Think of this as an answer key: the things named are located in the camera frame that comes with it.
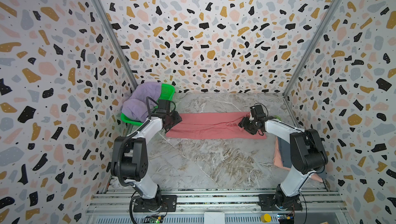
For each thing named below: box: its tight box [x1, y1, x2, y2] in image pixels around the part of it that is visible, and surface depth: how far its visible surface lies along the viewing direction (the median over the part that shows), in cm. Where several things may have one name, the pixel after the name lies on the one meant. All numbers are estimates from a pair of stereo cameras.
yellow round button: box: [260, 213, 272, 223], surface depth 67 cm
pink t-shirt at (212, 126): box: [165, 112, 267, 140], surface depth 102 cm
